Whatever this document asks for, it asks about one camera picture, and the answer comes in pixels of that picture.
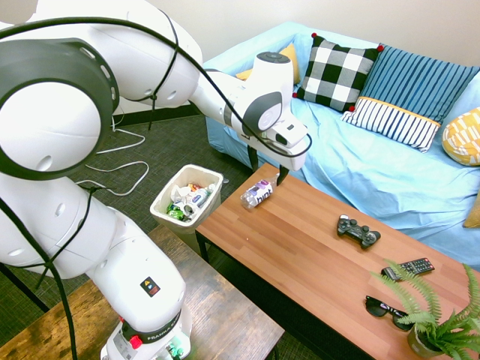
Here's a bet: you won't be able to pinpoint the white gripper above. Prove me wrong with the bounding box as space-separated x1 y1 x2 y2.
244 130 310 187

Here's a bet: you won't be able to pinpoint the clear plastic hint bottle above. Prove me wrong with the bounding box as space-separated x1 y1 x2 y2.
239 173 281 212

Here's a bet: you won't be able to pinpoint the white plastic trash bin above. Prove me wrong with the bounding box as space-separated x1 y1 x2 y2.
149 163 225 236

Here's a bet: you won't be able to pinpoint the crushed white blue container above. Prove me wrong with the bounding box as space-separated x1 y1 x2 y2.
190 186 210 209

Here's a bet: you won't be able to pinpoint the light blue covered sofa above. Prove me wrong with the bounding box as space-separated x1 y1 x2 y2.
204 20 480 272

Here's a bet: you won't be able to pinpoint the crumpled white paper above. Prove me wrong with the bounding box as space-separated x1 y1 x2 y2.
171 184 193 204

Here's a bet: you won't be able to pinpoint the reddish wooden coffee table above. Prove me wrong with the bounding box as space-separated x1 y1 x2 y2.
194 162 480 360

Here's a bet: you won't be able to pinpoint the black game controller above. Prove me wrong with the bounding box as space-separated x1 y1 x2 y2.
336 214 383 251

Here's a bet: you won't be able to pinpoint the black white checkered pillow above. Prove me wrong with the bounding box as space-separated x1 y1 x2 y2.
292 32 386 114

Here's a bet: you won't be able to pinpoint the plain mustard pillow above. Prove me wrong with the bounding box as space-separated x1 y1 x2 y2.
235 42 302 86

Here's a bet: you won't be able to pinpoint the rustic dark wood table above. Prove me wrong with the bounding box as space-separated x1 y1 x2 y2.
0 223 286 360

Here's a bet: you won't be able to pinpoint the blue striped pillow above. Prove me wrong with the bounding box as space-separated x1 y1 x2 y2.
340 43 480 155

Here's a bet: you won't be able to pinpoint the black remote control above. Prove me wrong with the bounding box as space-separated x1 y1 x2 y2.
380 256 437 282

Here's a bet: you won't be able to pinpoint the black sunglasses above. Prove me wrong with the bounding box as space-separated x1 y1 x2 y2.
364 295 416 333

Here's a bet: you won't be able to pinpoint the yellow white patterned bolster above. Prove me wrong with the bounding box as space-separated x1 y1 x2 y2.
441 106 480 167

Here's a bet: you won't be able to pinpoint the striped mustard pillow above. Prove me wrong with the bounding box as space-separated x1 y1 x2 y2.
462 190 480 230

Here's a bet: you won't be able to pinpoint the potted green fern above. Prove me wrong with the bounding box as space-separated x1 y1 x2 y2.
370 258 480 360

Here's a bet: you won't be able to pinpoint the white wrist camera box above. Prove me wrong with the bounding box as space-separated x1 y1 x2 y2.
269 112 309 149

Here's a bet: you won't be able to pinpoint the white floor cable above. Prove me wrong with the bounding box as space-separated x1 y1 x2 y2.
95 127 146 156
76 160 151 198

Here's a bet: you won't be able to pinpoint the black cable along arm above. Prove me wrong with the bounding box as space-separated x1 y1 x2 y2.
0 16 314 360

